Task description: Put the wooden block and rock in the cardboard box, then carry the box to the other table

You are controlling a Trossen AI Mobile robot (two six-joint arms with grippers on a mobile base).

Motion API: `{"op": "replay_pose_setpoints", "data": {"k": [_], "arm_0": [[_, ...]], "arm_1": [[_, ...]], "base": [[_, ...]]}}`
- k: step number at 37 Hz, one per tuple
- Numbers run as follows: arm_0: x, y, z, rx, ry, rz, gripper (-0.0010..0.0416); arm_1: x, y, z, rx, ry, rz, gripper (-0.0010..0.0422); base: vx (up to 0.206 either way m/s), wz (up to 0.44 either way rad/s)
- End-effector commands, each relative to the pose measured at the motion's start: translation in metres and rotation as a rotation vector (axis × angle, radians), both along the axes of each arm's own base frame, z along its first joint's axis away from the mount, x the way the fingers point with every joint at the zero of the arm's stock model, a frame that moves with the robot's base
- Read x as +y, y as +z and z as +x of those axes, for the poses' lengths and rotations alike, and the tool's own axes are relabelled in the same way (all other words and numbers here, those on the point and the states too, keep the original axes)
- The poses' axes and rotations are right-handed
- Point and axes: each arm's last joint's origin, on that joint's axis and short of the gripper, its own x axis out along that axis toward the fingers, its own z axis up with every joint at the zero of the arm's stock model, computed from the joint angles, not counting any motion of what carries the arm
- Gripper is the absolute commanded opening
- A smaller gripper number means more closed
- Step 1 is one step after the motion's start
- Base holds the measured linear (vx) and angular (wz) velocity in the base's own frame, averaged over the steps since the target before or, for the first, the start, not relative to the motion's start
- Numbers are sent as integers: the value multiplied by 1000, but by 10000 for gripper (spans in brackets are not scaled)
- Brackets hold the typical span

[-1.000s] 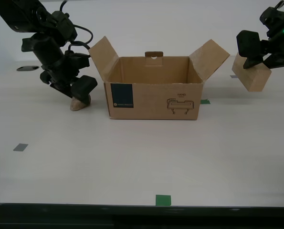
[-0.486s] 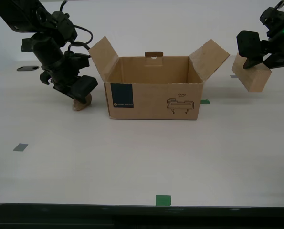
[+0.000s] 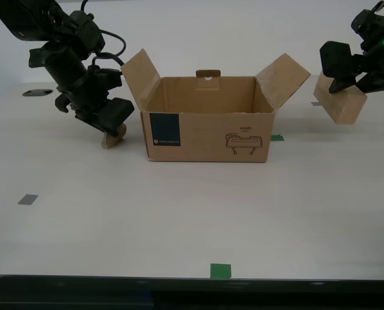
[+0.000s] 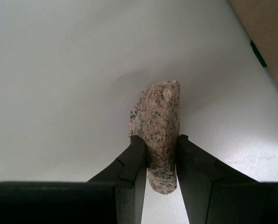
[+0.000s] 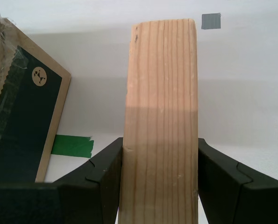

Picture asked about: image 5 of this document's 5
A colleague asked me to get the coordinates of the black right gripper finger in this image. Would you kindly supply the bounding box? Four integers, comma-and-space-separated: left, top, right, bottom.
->
0, 137, 124, 224
198, 138, 278, 224

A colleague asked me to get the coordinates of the brown cardboard box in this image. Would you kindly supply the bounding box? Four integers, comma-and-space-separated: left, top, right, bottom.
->
0, 0, 72, 183

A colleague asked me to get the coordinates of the light wooden block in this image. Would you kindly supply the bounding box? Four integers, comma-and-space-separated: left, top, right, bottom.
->
118, 18, 199, 224

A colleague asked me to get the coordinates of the green tape piece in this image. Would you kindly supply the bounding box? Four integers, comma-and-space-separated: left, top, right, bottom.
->
51, 134, 94, 158

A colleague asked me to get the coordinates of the grey tape square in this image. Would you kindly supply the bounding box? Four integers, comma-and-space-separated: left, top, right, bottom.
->
201, 13, 222, 30

